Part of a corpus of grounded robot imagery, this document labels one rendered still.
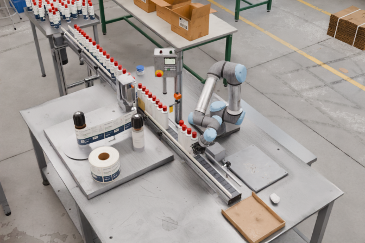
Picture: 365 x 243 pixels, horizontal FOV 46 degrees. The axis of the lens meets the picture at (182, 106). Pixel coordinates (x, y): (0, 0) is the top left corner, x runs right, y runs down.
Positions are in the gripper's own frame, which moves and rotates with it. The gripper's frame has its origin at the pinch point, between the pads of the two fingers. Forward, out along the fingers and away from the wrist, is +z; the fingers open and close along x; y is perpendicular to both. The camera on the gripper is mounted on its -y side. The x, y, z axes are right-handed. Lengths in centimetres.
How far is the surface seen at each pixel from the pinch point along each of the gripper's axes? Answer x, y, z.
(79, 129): -53, 63, 15
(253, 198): 47, -11, -16
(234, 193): 38.3, -1.0, -15.7
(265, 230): 67, 0, -27
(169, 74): -58, -7, -11
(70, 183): -22, 82, 25
